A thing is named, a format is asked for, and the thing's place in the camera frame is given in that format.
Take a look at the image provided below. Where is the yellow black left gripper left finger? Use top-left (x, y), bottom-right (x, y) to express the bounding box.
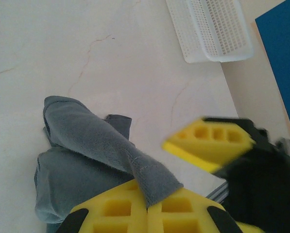
top-left (59, 180), bottom-right (148, 233)

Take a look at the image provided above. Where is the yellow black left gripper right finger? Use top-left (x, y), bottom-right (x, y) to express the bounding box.
top-left (146, 187), bottom-right (266, 233)

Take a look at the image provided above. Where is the grey t-shirt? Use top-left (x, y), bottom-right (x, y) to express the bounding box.
top-left (34, 95), bottom-right (185, 233)

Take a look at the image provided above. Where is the white plastic mesh basket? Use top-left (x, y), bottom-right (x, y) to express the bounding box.
top-left (165, 0), bottom-right (255, 64)

